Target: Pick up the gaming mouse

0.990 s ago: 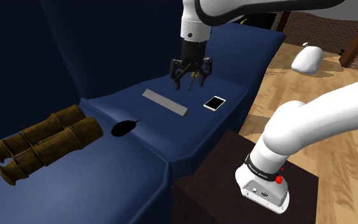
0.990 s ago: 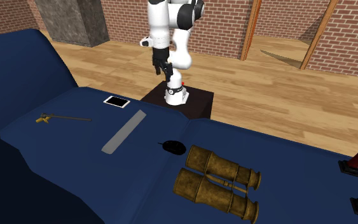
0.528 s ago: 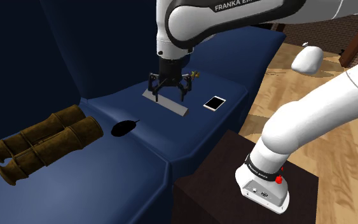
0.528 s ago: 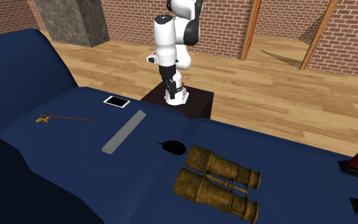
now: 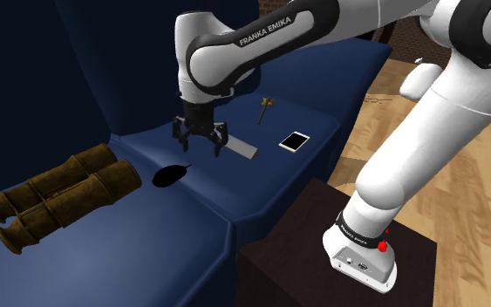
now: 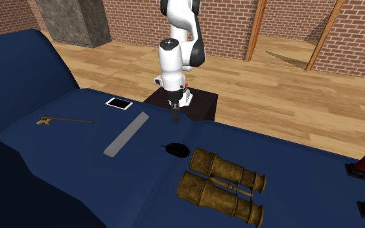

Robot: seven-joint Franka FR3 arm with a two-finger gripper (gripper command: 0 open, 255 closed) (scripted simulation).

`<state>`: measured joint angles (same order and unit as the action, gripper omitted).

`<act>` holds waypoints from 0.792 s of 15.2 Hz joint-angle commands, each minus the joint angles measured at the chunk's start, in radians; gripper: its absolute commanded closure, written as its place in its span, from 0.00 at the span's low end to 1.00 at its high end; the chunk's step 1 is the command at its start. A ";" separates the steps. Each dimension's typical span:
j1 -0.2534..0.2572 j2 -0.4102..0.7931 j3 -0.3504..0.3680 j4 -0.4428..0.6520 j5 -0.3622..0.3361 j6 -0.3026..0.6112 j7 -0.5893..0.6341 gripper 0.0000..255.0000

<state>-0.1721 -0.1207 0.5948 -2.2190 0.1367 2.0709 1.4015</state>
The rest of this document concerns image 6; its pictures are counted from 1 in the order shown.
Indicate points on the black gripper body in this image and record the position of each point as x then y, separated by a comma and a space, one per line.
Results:
174, 97

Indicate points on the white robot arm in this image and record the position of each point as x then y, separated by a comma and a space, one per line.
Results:
170, 68

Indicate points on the dark robot stand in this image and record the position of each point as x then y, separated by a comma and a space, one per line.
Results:
202, 105

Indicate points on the black computer mouse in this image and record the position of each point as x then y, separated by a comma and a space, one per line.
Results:
178, 150

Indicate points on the white tablet with black screen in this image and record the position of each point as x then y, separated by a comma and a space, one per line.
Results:
119, 103

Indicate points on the grey flat long bar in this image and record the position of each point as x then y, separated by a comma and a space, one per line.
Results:
126, 134

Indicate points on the brass binoculars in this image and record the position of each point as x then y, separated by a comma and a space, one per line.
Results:
212, 194

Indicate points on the grey stone cabinet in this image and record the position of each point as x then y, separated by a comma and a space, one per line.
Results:
71, 22

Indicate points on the wooden door frame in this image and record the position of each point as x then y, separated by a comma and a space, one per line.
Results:
254, 31

